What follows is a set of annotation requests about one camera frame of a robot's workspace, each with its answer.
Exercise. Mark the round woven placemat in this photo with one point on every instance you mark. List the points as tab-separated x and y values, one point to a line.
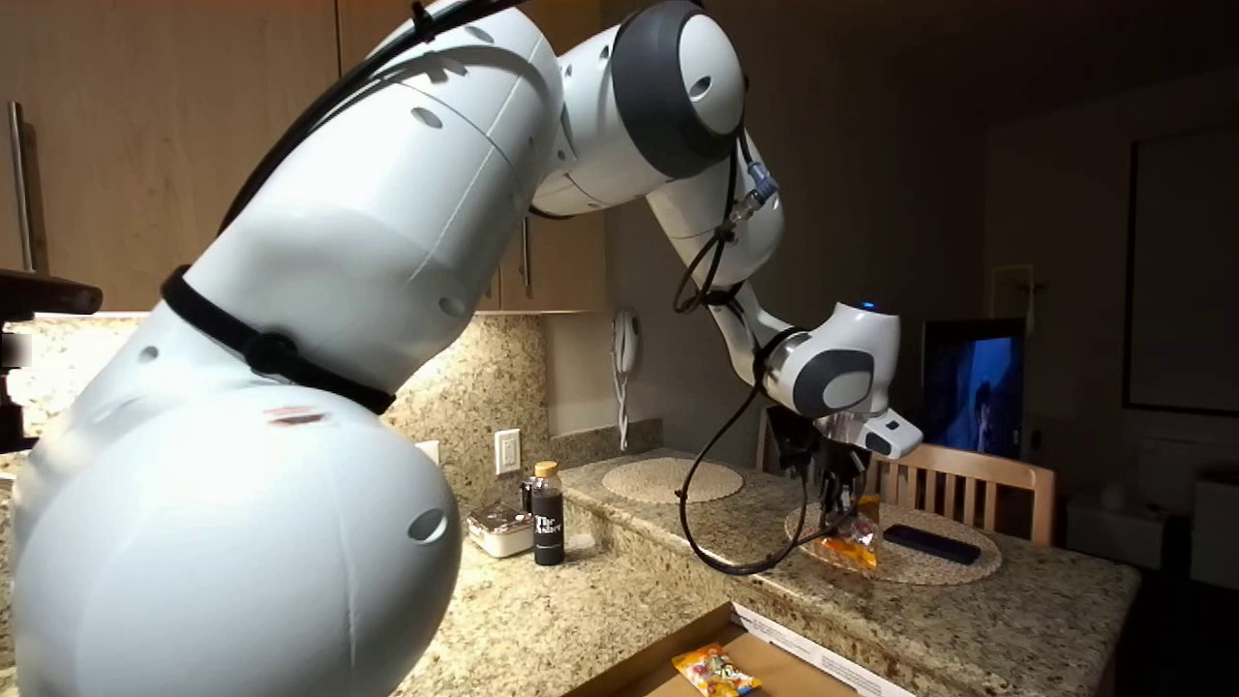
943	573
643	477

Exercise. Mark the black flat phone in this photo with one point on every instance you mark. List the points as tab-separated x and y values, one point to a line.
931	544

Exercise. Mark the yellow orange snack sachet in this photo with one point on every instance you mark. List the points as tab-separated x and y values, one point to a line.
713	671

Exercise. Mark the small white container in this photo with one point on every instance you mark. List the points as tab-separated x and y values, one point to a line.
504	536

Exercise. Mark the television screen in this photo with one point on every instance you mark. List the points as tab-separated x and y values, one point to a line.
974	390

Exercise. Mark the framed wall board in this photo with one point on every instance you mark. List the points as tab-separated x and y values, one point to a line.
1188	273

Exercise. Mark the dark sauce bottle yellow cap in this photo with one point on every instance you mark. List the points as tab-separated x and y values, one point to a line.
548	515

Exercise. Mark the wooden tray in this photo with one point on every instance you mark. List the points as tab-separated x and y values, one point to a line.
643	671

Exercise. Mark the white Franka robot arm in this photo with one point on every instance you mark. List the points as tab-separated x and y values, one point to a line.
259	544

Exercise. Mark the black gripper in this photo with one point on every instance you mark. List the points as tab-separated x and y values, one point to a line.
836	477

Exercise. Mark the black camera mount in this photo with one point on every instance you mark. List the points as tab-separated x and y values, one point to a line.
41	297

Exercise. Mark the yellow cartoon snack sachet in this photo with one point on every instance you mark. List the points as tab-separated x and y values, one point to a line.
851	555

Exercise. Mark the wooden wall cabinets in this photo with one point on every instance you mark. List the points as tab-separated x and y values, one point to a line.
131	131

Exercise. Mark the wooden slat-back chair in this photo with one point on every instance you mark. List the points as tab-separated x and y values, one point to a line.
980	487

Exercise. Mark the white wall outlet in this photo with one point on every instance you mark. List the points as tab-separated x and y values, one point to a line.
511	452

